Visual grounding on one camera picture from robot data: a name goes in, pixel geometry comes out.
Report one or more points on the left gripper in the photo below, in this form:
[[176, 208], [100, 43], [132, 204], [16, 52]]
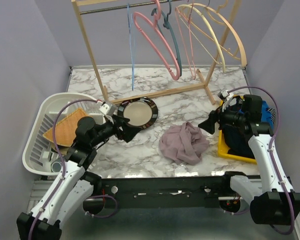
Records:
[[129, 131]]

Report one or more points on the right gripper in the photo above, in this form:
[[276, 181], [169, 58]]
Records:
[[209, 124]]

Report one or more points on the mauve tank top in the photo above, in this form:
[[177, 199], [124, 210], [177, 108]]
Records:
[[184, 143]]

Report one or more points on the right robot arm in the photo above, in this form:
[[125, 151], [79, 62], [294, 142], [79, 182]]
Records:
[[276, 203]]

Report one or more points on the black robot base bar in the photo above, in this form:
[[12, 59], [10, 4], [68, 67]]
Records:
[[163, 192]]

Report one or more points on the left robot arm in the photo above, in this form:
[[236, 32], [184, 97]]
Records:
[[74, 183]]

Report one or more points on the wooden curved hanger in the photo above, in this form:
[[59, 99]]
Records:
[[228, 23]]

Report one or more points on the teal plastic hanger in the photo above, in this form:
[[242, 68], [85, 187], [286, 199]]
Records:
[[157, 13]]

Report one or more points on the thin pink hanger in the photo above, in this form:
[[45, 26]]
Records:
[[187, 43]]

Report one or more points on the cream plastic hanger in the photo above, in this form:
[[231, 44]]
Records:
[[208, 25]]

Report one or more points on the dark rimmed ceramic plate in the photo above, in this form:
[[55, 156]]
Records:
[[142, 112]]

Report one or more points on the dark navy garment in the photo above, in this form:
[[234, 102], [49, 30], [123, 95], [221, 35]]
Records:
[[233, 138]]

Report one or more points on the yellow plastic bin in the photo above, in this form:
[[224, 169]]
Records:
[[222, 150]]

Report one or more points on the blue garment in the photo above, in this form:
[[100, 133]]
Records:
[[264, 115]]

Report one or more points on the woven wicker fan tray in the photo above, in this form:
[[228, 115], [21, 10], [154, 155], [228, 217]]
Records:
[[65, 129]]

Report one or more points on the striped black white garment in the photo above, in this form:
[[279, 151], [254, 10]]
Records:
[[271, 114]]

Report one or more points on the small cup in rack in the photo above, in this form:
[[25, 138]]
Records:
[[56, 166]]

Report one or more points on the white plastic dish rack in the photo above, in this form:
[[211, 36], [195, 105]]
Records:
[[40, 150]]

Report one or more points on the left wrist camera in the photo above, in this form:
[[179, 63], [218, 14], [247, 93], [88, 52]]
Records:
[[107, 108]]

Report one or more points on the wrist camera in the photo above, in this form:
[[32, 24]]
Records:
[[107, 108], [226, 96]]

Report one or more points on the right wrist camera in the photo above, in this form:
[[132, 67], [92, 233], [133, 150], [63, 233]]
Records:
[[226, 96]]

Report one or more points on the light blue wire hanger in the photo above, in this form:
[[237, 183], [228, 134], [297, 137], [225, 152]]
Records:
[[132, 44]]

